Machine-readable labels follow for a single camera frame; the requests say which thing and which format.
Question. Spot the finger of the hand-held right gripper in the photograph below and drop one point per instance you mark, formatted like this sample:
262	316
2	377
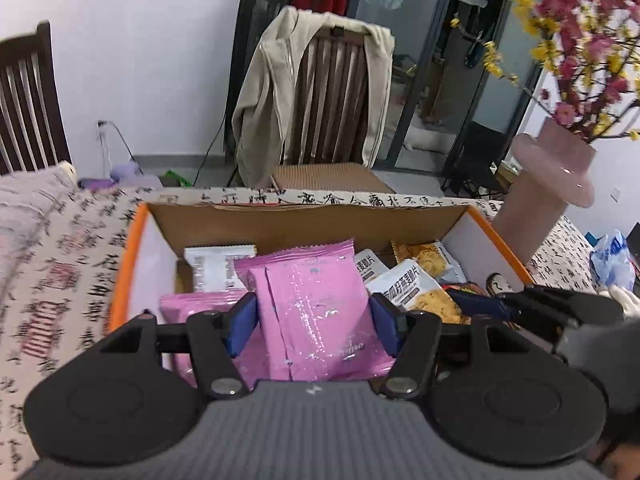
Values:
565	306
482	305

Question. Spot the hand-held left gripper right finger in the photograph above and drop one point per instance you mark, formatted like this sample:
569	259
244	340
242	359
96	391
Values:
384	322

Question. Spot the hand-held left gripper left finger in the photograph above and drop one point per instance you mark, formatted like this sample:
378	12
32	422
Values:
242	322

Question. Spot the yellow white snack packet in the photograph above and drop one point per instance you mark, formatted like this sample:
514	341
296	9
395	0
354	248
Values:
430	260
415	290
372	265

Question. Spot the pink snack packet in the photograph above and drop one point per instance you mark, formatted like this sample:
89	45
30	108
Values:
310	310
190	302

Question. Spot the white grey snack packet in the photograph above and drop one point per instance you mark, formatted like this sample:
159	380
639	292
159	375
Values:
220	265

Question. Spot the red cardboard box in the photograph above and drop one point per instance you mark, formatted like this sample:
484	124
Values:
300	225

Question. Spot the white cloth glove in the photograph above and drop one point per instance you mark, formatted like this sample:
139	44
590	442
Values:
622	300

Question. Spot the blue white plastic bag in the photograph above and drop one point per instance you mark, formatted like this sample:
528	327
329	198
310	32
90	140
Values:
612	260

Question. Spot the pink flanged vase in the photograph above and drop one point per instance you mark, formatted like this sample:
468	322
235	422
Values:
540	175

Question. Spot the black folding chair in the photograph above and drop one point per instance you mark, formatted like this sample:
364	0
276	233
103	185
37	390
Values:
480	160

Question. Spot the small green item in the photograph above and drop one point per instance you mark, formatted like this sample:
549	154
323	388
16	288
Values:
175	179

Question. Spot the purple plush item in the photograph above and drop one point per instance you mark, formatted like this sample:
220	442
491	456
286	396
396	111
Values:
125	175

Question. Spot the printed calligraphy tablecloth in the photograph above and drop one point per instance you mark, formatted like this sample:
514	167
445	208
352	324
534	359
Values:
60	260

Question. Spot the chair with beige jacket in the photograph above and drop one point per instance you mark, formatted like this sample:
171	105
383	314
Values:
260	110

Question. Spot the slatted wooden chair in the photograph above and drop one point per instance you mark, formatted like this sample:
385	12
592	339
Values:
330	110

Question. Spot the yellow and pink flowering branches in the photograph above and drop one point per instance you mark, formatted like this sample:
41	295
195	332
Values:
590	45

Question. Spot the dark wooden chair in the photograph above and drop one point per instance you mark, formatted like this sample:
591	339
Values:
30	110

